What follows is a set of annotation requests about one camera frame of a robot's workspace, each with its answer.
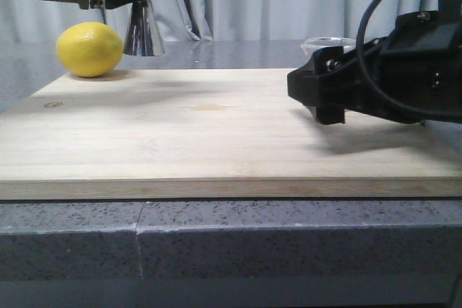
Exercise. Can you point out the wooden cutting board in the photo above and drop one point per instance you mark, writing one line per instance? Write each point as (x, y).
(208, 134)

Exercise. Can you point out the grey curtain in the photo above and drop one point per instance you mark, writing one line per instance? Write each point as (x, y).
(31, 21)

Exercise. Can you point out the steel double jigger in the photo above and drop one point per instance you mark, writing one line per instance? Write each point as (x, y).
(143, 36)

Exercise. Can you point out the clear glass beaker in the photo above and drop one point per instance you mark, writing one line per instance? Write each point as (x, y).
(310, 45)

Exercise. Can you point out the yellow lemon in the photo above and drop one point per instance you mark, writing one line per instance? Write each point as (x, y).
(89, 49)

